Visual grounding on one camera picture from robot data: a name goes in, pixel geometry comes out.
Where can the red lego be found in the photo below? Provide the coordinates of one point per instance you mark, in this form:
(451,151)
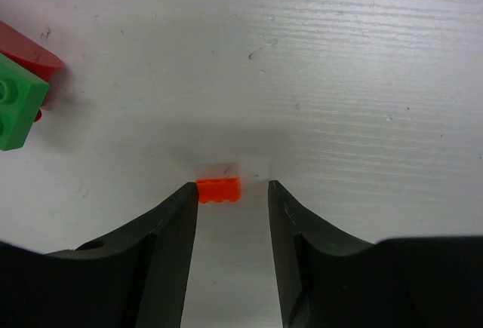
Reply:
(28,54)

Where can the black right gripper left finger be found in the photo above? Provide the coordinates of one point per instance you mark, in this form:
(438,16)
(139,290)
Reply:
(135,276)

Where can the orange lego piece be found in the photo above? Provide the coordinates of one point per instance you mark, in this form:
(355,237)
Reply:
(221,190)

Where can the green 2x4 lego brick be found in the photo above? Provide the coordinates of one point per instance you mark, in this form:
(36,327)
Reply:
(22,94)

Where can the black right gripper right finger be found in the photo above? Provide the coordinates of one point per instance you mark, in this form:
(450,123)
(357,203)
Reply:
(325,276)

